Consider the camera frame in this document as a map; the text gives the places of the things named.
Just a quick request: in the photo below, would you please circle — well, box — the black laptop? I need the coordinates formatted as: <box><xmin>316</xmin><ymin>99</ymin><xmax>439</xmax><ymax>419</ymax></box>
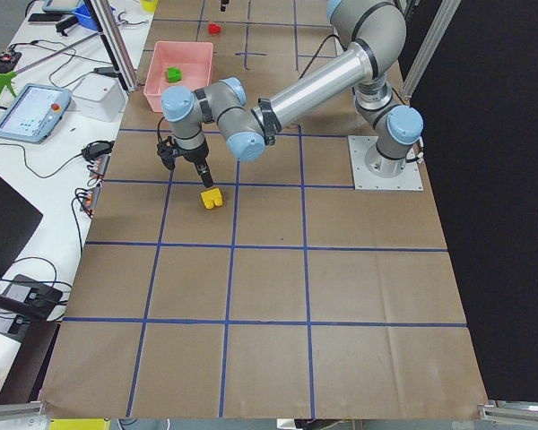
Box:
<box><xmin>0</xmin><ymin>177</ymin><xmax>43</xmax><ymax>278</ymax></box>

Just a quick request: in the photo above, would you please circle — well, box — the green toy block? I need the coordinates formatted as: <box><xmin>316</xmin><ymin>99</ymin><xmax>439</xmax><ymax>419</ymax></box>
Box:
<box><xmin>165</xmin><ymin>67</ymin><xmax>183</xmax><ymax>83</ymax></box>

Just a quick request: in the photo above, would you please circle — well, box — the teach pendant tablet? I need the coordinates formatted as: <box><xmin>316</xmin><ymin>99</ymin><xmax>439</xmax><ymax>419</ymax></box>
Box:
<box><xmin>0</xmin><ymin>83</ymin><xmax>72</xmax><ymax>143</ymax></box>

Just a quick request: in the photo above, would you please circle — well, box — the black hub device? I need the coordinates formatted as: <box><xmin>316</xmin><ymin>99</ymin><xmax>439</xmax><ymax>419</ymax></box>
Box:
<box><xmin>0</xmin><ymin>275</ymin><xmax>63</xmax><ymax>321</ymax></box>

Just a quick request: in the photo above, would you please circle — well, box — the white cube device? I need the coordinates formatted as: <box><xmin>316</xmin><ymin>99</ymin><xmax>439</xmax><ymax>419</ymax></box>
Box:
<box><xmin>72</xmin><ymin>73</ymin><xmax>126</xmax><ymax>122</ymax></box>

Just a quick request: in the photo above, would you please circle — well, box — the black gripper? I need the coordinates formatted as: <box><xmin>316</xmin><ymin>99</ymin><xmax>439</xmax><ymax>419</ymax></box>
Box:
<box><xmin>157</xmin><ymin>137</ymin><xmax>214</xmax><ymax>188</ymax></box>

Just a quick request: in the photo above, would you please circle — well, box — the yellow toy block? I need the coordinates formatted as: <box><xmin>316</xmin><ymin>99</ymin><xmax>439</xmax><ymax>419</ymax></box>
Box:
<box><xmin>201</xmin><ymin>187</ymin><xmax>224</xmax><ymax>210</ymax></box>

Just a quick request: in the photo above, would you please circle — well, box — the black power adapter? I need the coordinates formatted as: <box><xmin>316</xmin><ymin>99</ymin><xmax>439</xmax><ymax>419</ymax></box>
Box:
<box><xmin>81</xmin><ymin>140</ymin><xmax>115</xmax><ymax>161</ymax></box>

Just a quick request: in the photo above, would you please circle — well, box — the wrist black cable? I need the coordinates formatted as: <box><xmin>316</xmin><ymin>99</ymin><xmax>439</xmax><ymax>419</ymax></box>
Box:
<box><xmin>293</xmin><ymin>33</ymin><xmax>342</xmax><ymax>82</ymax></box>

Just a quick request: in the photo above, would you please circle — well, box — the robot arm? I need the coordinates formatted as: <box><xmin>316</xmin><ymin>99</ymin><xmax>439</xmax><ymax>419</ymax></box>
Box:
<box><xmin>157</xmin><ymin>1</ymin><xmax>423</xmax><ymax>188</ymax></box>

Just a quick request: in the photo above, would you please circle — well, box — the pink plastic box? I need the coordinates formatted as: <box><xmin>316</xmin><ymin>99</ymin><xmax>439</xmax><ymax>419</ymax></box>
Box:
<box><xmin>143</xmin><ymin>41</ymin><xmax>213</xmax><ymax>112</ymax></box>

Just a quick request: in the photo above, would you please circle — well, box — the grabber reach tool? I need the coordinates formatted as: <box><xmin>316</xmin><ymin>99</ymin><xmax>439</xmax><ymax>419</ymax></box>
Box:
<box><xmin>0</xmin><ymin>30</ymin><xmax>104</xmax><ymax>103</ymax></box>

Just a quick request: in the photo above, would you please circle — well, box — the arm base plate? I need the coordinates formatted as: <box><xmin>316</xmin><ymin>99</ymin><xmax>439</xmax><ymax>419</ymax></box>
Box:
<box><xmin>347</xmin><ymin>135</ymin><xmax>424</xmax><ymax>192</ymax></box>

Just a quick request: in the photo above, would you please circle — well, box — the blue storage bin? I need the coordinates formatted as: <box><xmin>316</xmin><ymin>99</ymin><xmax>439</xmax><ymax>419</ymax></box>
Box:
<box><xmin>73</xmin><ymin>1</ymin><xmax>98</xmax><ymax>31</ymax></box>

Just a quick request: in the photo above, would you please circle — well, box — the red toy block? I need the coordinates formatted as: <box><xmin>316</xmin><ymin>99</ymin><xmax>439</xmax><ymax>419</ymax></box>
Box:
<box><xmin>207</xmin><ymin>23</ymin><xmax>221</xmax><ymax>35</ymax></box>

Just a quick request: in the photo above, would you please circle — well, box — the aluminium frame post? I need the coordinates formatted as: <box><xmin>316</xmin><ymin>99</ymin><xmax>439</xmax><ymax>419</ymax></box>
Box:
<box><xmin>84</xmin><ymin>0</ymin><xmax>138</xmax><ymax>92</ymax></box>

